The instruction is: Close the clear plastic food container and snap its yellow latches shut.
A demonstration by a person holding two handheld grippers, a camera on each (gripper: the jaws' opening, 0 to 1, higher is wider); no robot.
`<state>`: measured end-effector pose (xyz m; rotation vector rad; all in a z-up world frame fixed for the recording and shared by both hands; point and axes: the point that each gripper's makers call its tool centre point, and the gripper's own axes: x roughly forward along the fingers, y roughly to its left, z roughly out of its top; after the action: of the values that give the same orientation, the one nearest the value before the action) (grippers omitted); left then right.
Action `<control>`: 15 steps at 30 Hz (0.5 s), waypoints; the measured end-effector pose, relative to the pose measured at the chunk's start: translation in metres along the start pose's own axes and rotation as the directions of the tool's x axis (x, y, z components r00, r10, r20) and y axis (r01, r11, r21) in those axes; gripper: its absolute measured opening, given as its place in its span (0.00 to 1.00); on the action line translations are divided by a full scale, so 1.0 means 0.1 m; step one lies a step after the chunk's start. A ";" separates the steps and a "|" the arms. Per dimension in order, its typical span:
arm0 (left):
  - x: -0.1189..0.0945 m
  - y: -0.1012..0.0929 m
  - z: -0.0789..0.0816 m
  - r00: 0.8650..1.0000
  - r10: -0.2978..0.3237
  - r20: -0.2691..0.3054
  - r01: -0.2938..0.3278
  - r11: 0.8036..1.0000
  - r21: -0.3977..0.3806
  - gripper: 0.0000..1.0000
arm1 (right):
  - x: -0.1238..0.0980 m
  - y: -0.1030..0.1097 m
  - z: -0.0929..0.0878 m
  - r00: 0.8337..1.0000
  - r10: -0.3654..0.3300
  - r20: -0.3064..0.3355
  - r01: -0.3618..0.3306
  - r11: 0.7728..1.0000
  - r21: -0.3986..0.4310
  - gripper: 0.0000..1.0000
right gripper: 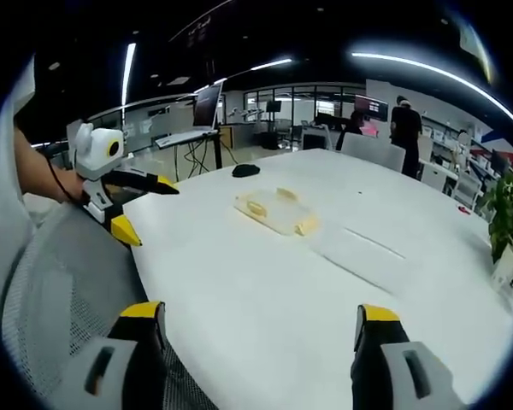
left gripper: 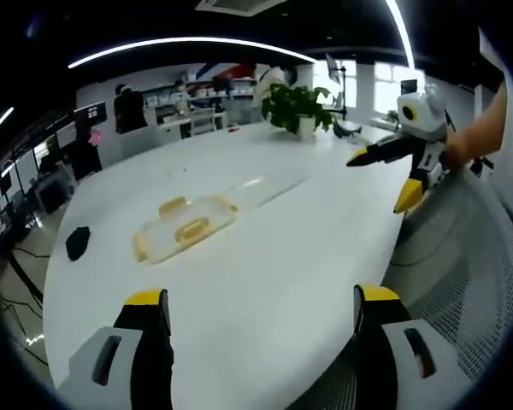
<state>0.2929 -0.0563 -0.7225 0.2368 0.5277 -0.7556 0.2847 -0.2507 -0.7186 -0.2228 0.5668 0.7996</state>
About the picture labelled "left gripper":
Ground black computer monitor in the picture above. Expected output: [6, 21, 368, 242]
[73, 101, 109, 126]

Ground white wall shelves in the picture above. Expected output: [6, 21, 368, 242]
[143, 77, 258, 110]

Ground clear food container lid yellow latches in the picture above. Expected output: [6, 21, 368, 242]
[131, 193, 240, 265]

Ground white counter cabinet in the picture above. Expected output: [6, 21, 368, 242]
[120, 106, 228, 160]

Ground black floor cables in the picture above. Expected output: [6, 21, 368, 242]
[0, 230, 52, 368]

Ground small black cloth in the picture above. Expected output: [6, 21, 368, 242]
[65, 225, 91, 262]

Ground green potted plant white pot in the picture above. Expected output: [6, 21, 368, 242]
[261, 82, 339, 138]

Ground black stand base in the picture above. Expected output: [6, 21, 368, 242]
[332, 120, 363, 140]

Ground person's right hand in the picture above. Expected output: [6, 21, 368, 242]
[443, 130, 475, 171]

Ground white mesh office chair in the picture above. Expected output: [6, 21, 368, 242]
[290, 164, 513, 410]

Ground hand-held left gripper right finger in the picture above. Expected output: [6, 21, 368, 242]
[351, 282, 461, 410]

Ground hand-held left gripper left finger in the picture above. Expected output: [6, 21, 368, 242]
[57, 288, 175, 410]

